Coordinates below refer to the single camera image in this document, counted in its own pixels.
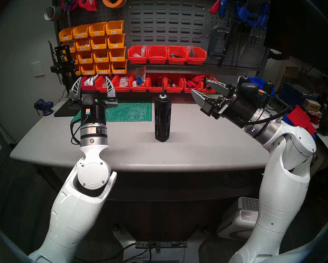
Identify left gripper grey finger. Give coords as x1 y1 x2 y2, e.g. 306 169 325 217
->
105 76 116 98
68 77 82 100

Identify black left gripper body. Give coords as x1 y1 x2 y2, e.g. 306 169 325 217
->
68 97 118 125

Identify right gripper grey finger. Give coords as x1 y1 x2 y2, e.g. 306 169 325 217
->
191 89 222 117
206 79 236 97

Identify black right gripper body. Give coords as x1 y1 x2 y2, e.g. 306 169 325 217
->
212 90 259 128

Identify black screwdriver stand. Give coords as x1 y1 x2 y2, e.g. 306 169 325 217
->
48 41 83 118

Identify black pen electric screwdriver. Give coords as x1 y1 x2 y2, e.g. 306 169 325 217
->
48 41 63 85

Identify red plastic parts bin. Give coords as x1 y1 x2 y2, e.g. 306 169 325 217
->
202 74 220 94
167 46 188 65
165 73 185 93
128 45 149 64
112 73 133 92
147 45 168 64
186 47 207 65
130 73 148 92
80 76 97 91
95 75 114 93
147 73 166 93
182 74 205 93

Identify white parts bag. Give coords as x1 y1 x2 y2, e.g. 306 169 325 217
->
84 74 99 87

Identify yellow bin labelled M2.5-5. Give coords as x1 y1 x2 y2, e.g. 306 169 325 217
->
95 61 112 75

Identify yellow bin labelled M2.5-6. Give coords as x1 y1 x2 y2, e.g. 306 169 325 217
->
81 62 96 75

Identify yellow bin labelled M4 HEX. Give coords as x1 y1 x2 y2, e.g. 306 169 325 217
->
111 60 128 74

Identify green cutting mat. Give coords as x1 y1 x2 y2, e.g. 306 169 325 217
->
71 98 152 123

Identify blue bench vise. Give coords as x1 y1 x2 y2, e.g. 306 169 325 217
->
34 99 54 116

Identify yellow bin labelled M3-12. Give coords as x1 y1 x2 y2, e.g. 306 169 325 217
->
78 50 94 64

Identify tall clear plastic bag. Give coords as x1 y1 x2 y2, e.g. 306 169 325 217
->
135 66 147 83

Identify blue plastic bin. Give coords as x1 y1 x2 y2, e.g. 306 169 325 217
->
248 77 275 94

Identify yellow bin labelled M3-8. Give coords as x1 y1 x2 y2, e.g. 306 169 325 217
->
93 48 110 62

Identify yellow bin labelled M3-6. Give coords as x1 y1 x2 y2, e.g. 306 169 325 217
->
109 47 127 62

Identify grey metal C-clamp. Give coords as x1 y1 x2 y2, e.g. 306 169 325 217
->
207 25 231 60

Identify yellow bin labelled M3-4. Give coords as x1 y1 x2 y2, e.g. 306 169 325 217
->
107 34 125 49

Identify dark blue crate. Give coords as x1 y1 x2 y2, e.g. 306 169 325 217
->
279 83 313 102

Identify yellow bin labelled M3X8 BAD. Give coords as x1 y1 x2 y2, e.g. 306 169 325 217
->
73 24 91 39

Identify yellow bin labelled M3X6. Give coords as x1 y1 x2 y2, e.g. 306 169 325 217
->
106 20 124 35

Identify large red storage bin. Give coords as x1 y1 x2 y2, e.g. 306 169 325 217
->
287 105 316 136

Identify small cardboard box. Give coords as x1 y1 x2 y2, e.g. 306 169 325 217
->
304 99 321 112

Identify blue spring clamp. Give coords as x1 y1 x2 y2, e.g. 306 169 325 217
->
233 0 259 27
256 2 271 29

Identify black desktop device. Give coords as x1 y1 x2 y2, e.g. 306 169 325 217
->
318 104 328 136

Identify black monitor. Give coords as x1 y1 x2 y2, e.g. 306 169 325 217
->
264 0 328 79

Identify white air purifier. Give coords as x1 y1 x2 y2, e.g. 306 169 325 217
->
217 197 260 240

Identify black power strip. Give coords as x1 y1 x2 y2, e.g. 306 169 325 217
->
135 240 188 249

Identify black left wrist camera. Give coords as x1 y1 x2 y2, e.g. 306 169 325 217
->
80 95 96 116

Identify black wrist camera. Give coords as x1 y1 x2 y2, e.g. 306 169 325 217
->
80 95 96 116
240 82 266 100

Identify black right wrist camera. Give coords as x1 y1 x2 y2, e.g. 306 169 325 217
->
240 82 266 100

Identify white wall switch plate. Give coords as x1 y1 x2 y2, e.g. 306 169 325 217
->
31 61 45 77

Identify purple handled scissors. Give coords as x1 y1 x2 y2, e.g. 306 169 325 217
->
63 0 72 28

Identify blue handled clamp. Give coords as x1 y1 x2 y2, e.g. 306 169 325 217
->
218 0 229 19

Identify red handled clamp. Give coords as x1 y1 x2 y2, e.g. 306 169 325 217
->
209 0 225 15

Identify grey duct tape roll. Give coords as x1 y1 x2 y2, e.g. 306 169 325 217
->
44 5 61 21

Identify dark grey tool wall panel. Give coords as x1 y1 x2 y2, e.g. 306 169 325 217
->
52 0 271 72

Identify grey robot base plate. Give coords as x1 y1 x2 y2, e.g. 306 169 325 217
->
113 228 208 263

